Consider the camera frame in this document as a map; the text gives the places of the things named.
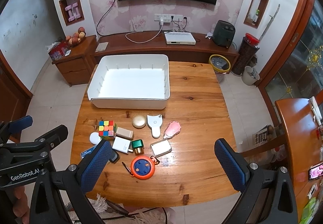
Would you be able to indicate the long wooden tv console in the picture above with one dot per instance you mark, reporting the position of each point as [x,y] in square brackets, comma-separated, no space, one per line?
[118,44]

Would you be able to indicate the white plastic storage bin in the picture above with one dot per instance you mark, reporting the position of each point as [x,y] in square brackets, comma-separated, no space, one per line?
[134,81]

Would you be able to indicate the dark cylinder red-lid stand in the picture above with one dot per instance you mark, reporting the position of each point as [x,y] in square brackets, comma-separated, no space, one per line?
[247,50]

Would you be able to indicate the basket of peaches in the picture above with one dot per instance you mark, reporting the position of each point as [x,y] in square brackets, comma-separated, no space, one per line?
[77,37]

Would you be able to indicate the gold oval compact case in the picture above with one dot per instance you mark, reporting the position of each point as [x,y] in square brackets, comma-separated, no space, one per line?
[139,121]

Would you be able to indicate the beige rectangular box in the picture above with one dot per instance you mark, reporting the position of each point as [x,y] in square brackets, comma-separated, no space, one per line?
[124,133]

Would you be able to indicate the blue labelled white box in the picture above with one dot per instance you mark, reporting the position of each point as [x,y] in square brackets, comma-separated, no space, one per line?
[87,152]

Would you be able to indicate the red tissue box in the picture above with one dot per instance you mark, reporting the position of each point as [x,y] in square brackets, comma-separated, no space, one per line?
[57,50]

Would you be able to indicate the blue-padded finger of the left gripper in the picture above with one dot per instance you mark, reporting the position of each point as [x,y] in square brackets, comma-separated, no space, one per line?
[19,125]
[54,137]

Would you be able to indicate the white wall socket strip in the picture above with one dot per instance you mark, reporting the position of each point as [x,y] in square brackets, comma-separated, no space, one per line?
[167,18]

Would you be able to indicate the black power adapter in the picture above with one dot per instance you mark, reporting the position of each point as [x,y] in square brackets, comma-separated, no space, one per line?
[114,157]

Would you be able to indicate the orange blue retractable reel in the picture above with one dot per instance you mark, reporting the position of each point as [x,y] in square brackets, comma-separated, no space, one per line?
[142,167]

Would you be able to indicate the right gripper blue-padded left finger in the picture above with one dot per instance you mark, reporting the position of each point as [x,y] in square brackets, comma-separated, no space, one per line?
[92,165]

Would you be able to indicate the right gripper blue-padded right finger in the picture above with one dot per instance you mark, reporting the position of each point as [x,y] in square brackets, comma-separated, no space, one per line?
[233,164]

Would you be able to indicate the white round puck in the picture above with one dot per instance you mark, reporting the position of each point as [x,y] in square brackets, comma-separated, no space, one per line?
[95,138]

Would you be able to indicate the white handheld tape measure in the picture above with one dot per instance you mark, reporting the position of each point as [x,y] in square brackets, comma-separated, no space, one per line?
[155,123]

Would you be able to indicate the green gold perfume bottle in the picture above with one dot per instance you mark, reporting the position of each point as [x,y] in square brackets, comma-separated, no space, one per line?
[137,146]

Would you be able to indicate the dark green air fryer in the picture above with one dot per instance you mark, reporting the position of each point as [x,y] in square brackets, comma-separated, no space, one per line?
[223,34]

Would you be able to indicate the person's left hand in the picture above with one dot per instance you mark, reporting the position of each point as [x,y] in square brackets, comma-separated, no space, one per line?
[21,208]

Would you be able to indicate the yellow rimmed waste bin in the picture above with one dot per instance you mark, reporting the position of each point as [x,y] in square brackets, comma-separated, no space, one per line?
[219,63]

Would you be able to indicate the white usb wall charger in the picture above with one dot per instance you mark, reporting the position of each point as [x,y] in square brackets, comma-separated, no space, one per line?
[122,145]

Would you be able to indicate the orange wooden side table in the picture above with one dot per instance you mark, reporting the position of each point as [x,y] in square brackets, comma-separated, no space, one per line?
[302,144]

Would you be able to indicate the white small bucket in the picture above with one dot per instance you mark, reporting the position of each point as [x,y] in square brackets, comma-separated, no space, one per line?
[250,76]

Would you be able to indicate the multicolour puzzle cube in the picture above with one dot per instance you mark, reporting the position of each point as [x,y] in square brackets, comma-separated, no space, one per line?
[107,129]

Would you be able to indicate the clear plastic box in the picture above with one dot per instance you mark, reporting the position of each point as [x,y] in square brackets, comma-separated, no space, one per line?
[161,148]

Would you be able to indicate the small wooden drawer cabinet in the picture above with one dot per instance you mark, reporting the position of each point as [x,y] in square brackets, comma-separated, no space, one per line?
[77,67]

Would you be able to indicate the pink dumbbells pair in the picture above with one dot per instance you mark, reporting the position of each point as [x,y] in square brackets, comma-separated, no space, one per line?
[73,12]

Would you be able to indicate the smartphone on side table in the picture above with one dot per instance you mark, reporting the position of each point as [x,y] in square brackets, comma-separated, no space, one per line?
[316,171]

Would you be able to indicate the white set-top box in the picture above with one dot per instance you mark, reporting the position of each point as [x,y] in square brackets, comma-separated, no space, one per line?
[181,38]

